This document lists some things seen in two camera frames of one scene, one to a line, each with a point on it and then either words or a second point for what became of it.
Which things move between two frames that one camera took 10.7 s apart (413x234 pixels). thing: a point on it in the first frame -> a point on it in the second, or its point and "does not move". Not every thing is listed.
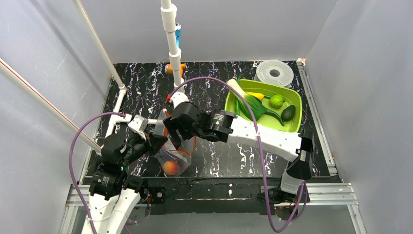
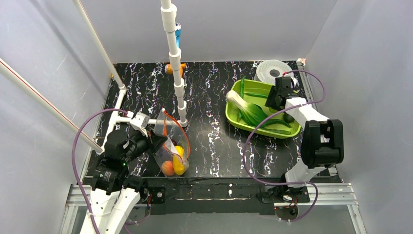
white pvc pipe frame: x=169 y=19 does not move
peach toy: x=171 y=167 does not move
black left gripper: x=155 y=142 does not move
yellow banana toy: x=259 y=95 -> x=178 y=160
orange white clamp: x=169 y=69 does not move
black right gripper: x=172 y=128 -> x=275 y=99
